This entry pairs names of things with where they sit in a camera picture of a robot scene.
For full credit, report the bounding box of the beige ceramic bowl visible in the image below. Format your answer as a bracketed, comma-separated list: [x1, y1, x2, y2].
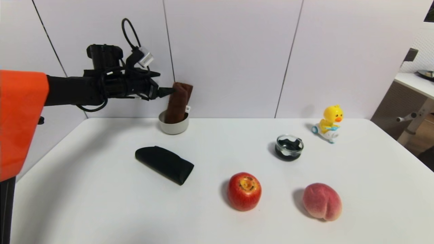
[158, 110, 190, 135]

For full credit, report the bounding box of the glass cup with black liquid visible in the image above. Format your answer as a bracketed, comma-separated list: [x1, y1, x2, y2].
[275, 135, 304, 161]

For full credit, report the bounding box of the black pan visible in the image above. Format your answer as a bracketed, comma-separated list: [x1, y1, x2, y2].
[416, 70, 434, 82]

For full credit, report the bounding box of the black looped cable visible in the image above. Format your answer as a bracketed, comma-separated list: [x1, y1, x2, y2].
[76, 98, 108, 113]

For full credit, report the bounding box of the yellow duck scooter toy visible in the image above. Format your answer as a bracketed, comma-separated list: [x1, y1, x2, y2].
[312, 104, 343, 144]

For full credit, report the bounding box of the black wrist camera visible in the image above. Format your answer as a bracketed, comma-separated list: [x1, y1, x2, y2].
[86, 44, 123, 72]

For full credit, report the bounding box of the grey crank handle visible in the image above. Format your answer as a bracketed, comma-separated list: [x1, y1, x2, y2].
[395, 113, 417, 123]

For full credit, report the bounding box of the white side table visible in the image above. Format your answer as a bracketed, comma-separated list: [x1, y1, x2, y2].
[393, 73, 434, 147]

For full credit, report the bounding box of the red apple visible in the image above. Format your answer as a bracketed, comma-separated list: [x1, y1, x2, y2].
[227, 172, 262, 211]

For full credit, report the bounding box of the black cable silver plug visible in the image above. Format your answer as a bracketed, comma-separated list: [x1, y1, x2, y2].
[121, 18, 155, 67]

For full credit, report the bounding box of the brown towel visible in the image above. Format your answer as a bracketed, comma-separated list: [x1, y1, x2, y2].
[164, 82, 194, 124]

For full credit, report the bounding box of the grey perforated panel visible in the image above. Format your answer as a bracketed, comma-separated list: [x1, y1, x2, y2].
[370, 81, 425, 140]

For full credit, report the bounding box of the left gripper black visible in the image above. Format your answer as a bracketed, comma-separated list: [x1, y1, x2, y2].
[125, 77, 176, 101]

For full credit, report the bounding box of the pink peach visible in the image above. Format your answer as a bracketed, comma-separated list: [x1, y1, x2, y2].
[302, 183, 342, 222]

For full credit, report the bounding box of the black soft pouch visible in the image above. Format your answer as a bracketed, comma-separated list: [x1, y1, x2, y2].
[135, 146, 195, 185]

